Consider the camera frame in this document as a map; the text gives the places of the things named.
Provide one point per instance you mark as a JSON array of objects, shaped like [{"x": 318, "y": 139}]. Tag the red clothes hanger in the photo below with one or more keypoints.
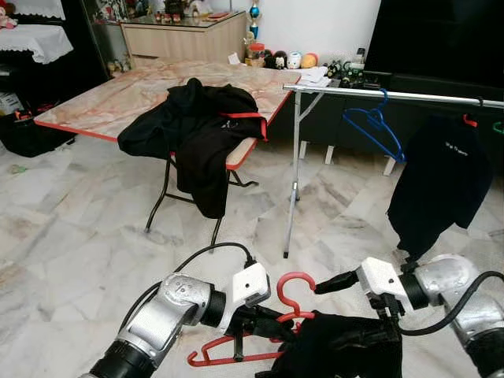
[{"x": 295, "y": 276}]

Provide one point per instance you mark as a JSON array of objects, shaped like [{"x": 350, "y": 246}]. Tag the white lace tablecloth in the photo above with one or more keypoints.
[{"x": 35, "y": 39}]

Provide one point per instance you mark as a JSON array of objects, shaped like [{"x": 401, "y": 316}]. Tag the black shirt with red collar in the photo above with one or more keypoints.
[{"x": 206, "y": 165}]

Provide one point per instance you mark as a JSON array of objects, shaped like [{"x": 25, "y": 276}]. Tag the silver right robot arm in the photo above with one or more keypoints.
[{"x": 457, "y": 283}]

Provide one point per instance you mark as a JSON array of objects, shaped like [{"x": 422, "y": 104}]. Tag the black and red plush toy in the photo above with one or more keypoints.
[{"x": 269, "y": 61}]

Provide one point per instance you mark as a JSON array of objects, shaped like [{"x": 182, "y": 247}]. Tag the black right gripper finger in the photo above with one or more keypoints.
[
  {"x": 366, "y": 339},
  {"x": 340, "y": 283}
]

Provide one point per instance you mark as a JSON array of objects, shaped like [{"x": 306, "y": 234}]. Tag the blue clothes hanger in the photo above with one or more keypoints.
[{"x": 381, "y": 110}]

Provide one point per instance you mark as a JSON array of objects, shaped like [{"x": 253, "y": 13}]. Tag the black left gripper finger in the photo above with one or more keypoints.
[
  {"x": 287, "y": 318},
  {"x": 285, "y": 333}
]

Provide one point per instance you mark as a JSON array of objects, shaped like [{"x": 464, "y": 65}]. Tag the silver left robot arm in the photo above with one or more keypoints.
[{"x": 157, "y": 315}]

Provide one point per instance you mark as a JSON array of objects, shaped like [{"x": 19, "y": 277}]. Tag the black shirt with white print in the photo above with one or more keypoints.
[{"x": 331, "y": 362}]

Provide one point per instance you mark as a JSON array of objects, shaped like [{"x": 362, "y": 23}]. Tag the white round plush toy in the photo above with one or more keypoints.
[{"x": 294, "y": 60}]

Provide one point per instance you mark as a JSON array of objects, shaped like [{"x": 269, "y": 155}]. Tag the black bag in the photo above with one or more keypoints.
[{"x": 31, "y": 138}]

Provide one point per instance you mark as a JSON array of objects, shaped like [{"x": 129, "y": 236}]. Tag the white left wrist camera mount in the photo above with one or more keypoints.
[{"x": 252, "y": 285}]

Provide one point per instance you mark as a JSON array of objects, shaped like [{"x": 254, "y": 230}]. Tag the stack of white papers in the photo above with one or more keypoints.
[{"x": 315, "y": 76}]

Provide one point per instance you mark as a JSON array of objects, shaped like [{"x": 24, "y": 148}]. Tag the red lidded jar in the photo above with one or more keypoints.
[{"x": 256, "y": 57}]

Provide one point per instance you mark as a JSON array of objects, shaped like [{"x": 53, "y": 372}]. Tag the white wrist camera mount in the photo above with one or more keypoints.
[
  {"x": 252, "y": 285},
  {"x": 382, "y": 279}
]

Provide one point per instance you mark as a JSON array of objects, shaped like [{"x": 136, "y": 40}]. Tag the marble pattern folding table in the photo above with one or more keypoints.
[{"x": 102, "y": 102}]

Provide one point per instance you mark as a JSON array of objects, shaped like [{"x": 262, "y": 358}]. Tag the silver metal clothes rack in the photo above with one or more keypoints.
[{"x": 394, "y": 95}]

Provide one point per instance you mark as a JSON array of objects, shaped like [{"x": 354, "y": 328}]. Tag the navy shirt with red collar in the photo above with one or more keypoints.
[{"x": 441, "y": 189}]

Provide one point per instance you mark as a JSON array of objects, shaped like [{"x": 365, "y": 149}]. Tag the orange round plush toy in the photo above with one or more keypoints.
[{"x": 310, "y": 61}]

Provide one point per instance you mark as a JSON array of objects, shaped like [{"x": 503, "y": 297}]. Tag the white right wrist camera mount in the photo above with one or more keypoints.
[{"x": 382, "y": 279}]

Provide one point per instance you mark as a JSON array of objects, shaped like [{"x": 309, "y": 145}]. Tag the light wooden sideboard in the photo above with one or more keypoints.
[{"x": 185, "y": 43}]

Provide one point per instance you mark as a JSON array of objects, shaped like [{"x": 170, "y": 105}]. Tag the black flat screen television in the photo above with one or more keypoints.
[{"x": 441, "y": 35}]

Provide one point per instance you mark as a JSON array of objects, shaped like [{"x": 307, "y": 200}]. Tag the green clothes hanger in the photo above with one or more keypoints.
[{"x": 498, "y": 126}]

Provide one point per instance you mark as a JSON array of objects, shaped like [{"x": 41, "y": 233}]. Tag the gold trophy with blue ball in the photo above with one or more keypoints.
[{"x": 253, "y": 12}]

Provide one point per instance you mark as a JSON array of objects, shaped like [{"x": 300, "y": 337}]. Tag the green and white bottle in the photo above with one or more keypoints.
[{"x": 361, "y": 64}]

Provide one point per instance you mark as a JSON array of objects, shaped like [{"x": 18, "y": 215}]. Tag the black mouse plush toy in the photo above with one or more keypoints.
[{"x": 281, "y": 61}]

